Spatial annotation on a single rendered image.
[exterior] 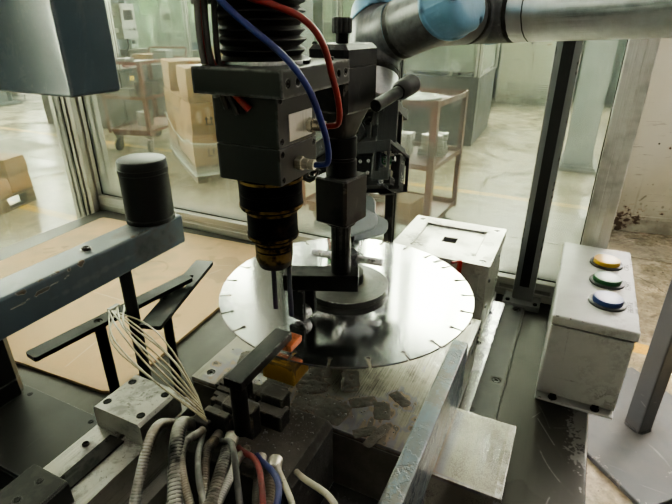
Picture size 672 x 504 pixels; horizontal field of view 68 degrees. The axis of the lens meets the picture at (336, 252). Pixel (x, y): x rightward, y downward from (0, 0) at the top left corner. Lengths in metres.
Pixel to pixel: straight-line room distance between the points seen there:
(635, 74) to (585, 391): 0.51
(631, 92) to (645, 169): 2.73
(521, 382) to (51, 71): 0.74
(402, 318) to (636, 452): 1.44
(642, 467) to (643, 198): 2.18
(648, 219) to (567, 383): 3.02
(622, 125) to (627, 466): 1.20
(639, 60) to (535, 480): 0.65
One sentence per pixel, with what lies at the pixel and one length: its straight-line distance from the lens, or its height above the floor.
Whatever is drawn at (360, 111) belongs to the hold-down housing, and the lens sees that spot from 0.49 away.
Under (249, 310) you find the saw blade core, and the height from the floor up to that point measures 0.95.
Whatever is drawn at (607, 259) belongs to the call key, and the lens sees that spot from 0.95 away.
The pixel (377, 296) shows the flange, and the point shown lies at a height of 0.96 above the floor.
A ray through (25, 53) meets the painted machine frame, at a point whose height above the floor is 1.25.
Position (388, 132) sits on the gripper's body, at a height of 1.14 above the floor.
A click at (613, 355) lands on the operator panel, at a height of 0.86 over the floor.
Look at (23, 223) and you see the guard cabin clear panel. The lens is 1.59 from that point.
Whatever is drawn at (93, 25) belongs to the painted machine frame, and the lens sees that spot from 0.46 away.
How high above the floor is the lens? 1.27
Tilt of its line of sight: 25 degrees down
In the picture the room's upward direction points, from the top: straight up
